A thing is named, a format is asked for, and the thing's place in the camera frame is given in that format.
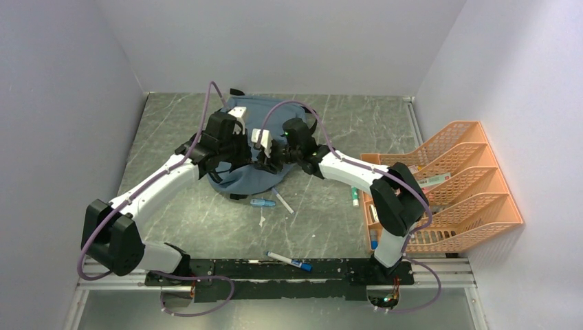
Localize blue student backpack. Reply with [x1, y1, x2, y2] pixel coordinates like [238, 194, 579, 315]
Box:
[206, 89, 311, 199]

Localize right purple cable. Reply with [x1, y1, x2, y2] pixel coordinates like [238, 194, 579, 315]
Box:
[256, 100, 442, 314]

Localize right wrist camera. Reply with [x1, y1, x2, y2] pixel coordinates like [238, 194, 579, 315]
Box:
[251, 129, 273, 158]

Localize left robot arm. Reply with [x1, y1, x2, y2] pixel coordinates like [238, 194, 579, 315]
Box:
[81, 107, 252, 286]

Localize white marker pen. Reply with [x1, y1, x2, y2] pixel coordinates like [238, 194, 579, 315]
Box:
[271, 187, 295, 215]

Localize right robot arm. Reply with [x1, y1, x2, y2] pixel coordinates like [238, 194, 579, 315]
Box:
[251, 118, 429, 285]

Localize aluminium frame rail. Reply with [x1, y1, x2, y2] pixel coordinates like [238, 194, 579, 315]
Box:
[77, 258, 476, 290]

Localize teal box in rack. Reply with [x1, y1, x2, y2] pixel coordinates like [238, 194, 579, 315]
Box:
[418, 173, 451, 190]

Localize orange desk organizer tray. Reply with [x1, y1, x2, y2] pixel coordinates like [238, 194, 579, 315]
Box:
[358, 153, 397, 252]

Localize blue capped marker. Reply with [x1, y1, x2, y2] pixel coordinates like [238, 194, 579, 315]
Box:
[265, 251, 312, 272]

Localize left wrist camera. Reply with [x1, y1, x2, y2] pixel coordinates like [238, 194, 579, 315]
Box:
[228, 107, 248, 135]

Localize purple cable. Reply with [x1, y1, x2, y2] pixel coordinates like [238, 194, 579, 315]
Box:
[256, 100, 442, 314]
[76, 82, 235, 318]

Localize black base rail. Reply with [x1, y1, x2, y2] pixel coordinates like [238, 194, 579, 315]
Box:
[144, 258, 415, 303]

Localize orange plastic file rack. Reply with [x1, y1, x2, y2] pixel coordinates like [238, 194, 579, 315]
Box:
[368, 121, 523, 253]

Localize white glue stick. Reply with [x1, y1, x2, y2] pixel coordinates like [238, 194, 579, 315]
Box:
[351, 187, 360, 207]

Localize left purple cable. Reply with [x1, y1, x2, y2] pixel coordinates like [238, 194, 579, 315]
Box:
[76, 82, 235, 318]

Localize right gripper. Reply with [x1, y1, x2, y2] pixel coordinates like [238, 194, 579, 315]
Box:
[254, 141, 301, 175]

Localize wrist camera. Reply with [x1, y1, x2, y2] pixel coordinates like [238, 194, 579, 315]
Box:
[228, 107, 248, 135]
[251, 129, 273, 158]

